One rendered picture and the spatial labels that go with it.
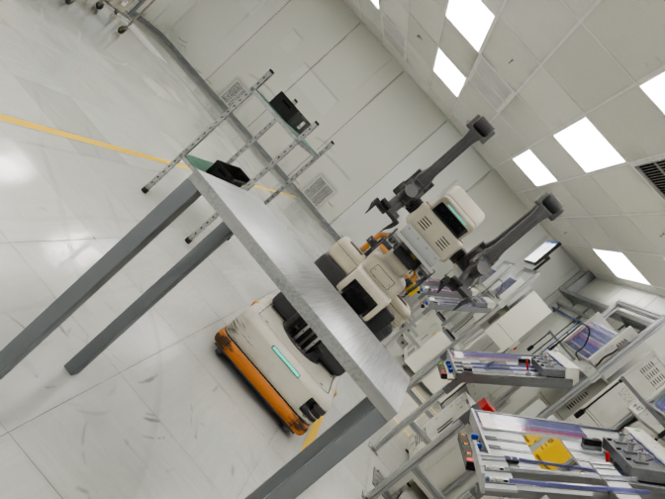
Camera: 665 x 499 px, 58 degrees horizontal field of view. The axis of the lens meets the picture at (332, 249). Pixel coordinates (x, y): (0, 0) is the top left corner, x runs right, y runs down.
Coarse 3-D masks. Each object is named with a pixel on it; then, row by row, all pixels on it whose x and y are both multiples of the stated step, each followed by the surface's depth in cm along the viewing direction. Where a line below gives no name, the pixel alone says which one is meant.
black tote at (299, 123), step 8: (280, 96) 382; (272, 104) 383; (280, 104) 382; (288, 104) 382; (280, 112) 383; (288, 112) 382; (296, 112) 382; (288, 120) 382; (296, 120) 395; (304, 120) 410; (296, 128) 413; (304, 128) 429
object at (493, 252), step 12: (540, 204) 251; (528, 216) 253; (540, 216) 251; (552, 216) 251; (516, 228) 252; (528, 228) 251; (504, 240) 252; (516, 240) 252; (480, 252) 259; (492, 252) 253; (492, 264) 253
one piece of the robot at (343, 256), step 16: (320, 256) 312; (336, 256) 309; (352, 256) 308; (336, 272) 309; (336, 288) 309; (416, 288) 325; (288, 304) 312; (400, 304) 308; (288, 320) 308; (304, 320) 311; (400, 320) 308; (304, 336) 309; (384, 336) 309; (320, 352) 310; (336, 368) 312
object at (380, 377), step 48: (192, 192) 137; (240, 192) 161; (144, 240) 139; (240, 240) 134; (288, 240) 169; (96, 288) 143; (288, 288) 132; (96, 336) 184; (336, 336) 131; (384, 384) 135; (336, 432) 169; (288, 480) 130
